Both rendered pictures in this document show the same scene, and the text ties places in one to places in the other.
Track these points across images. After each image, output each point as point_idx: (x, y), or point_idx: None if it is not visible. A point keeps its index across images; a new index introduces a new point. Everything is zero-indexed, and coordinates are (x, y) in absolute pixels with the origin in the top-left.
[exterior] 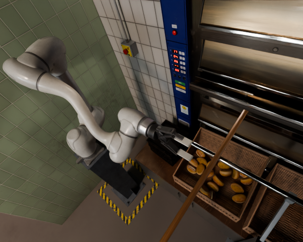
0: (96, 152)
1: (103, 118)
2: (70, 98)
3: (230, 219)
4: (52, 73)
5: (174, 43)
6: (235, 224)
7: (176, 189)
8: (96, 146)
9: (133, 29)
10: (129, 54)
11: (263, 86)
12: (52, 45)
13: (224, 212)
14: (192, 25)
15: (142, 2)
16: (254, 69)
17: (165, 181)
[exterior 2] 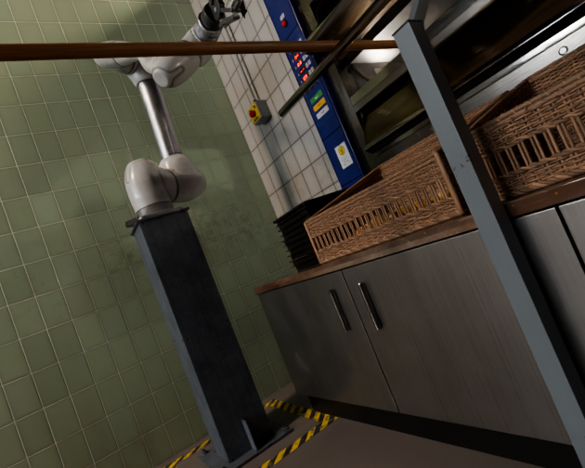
0: (164, 205)
1: (197, 176)
2: None
3: (445, 221)
4: (137, 72)
5: (289, 39)
6: (460, 216)
7: (320, 269)
8: (170, 201)
9: (260, 82)
10: (256, 115)
11: None
12: None
13: (420, 207)
14: (297, 1)
15: (259, 34)
16: None
17: (301, 275)
